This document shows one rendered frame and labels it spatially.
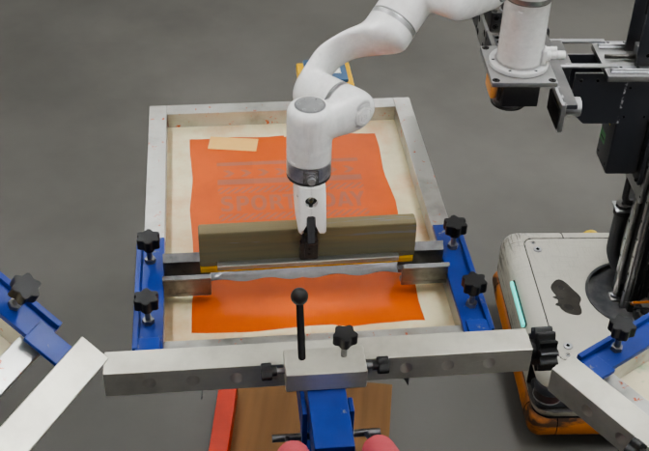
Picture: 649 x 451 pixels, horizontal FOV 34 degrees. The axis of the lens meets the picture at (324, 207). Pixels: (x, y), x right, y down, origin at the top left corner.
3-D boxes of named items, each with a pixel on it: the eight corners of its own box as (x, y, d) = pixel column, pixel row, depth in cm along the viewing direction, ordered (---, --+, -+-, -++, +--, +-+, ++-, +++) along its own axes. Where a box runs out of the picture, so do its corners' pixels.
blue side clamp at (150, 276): (140, 263, 203) (137, 234, 199) (166, 262, 204) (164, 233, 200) (134, 379, 180) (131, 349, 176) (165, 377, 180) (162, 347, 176)
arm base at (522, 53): (554, 48, 234) (566, -17, 225) (567, 78, 224) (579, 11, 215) (484, 48, 233) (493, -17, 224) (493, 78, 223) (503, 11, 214)
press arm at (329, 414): (302, 385, 173) (303, 363, 170) (340, 382, 173) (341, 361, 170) (313, 471, 159) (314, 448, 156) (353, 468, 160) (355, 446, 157)
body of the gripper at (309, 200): (334, 183, 177) (332, 237, 183) (327, 149, 185) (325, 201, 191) (289, 185, 176) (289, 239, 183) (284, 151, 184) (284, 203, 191)
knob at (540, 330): (510, 350, 182) (516, 318, 177) (542, 348, 183) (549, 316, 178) (521, 382, 176) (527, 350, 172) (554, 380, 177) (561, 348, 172)
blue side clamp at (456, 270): (429, 249, 209) (433, 220, 205) (455, 247, 210) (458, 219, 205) (462, 359, 185) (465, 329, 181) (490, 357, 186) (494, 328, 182)
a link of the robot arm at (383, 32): (421, 42, 184) (354, 143, 180) (361, 18, 190) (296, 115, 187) (408, 15, 177) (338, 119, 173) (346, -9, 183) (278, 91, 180)
